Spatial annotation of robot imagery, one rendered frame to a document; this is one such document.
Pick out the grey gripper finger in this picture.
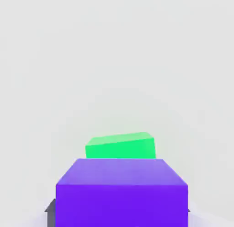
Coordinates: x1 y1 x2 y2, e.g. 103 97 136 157
187 208 205 227

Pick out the small purple cube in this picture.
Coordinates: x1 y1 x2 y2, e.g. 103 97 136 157
55 158 189 227

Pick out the small green cube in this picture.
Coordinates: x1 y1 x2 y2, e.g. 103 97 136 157
85 132 157 159

